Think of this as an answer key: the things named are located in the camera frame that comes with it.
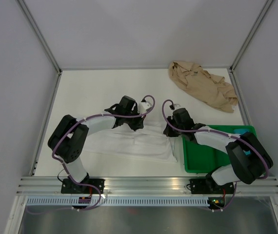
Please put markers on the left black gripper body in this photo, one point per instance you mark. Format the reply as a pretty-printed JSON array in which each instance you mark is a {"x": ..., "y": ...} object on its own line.
[{"x": 133, "y": 122}]

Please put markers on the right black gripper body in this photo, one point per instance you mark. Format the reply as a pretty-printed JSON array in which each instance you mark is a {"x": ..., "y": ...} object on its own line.
[{"x": 171, "y": 132}]

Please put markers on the white t shirt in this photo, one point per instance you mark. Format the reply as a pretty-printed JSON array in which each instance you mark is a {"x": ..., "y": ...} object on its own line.
[{"x": 148, "y": 143}]

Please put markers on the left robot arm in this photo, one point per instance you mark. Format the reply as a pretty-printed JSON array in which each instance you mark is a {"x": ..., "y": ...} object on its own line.
[{"x": 68, "y": 139}]

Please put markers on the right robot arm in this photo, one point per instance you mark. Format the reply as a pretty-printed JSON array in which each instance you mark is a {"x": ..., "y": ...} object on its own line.
[{"x": 248, "y": 160}]

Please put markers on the green plastic tray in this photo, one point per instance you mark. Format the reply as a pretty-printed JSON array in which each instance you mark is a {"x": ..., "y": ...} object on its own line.
[{"x": 204, "y": 159}]

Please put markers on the beige t shirt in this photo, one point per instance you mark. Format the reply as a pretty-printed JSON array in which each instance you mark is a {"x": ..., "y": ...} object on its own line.
[{"x": 209, "y": 88}]

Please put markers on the teal rolled t shirt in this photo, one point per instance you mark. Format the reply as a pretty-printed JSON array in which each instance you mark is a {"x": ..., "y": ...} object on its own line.
[{"x": 241, "y": 131}]

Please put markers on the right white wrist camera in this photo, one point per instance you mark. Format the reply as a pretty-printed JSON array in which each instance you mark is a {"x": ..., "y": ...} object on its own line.
[{"x": 177, "y": 106}]

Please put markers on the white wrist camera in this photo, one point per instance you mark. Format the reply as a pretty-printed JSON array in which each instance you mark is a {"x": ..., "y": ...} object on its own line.
[
  {"x": 144, "y": 107},
  {"x": 177, "y": 106}
]

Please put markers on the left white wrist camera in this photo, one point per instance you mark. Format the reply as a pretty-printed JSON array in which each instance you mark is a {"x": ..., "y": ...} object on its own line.
[{"x": 144, "y": 107}]

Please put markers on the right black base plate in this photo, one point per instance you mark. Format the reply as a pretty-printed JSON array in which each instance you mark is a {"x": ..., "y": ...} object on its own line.
[{"x": 200, "y": 187}]

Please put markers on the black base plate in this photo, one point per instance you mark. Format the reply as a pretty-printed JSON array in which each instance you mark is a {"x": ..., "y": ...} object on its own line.
[
  {"x": 69, "y": 187},
  {"x": 200, "y": 187}
]

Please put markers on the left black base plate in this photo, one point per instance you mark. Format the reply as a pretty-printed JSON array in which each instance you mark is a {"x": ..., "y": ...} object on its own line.
[{"x": 69, "y": 187}]

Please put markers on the white slotted cable duct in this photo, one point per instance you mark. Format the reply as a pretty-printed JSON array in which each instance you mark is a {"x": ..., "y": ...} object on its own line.
[{"x": 119, "y": 201}]

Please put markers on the aluminium front rail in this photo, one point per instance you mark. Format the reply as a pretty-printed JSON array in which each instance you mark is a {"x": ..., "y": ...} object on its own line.
[{"x": 142, "y": 186}]

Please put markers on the right aluminium frame post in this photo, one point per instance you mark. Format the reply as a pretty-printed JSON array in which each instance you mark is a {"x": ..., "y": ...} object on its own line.
[{"x": 252, "y": 32}]

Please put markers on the aluminium frame post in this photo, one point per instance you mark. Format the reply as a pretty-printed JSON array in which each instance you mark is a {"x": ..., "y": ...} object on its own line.
[
  {"x": 252, "y": 32},
  {"x": 34, "y": 26}
]

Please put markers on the left aluminium frame post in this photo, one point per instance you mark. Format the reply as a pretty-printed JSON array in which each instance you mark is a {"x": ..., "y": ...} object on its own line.
[{"x": 34, "y": 26}]

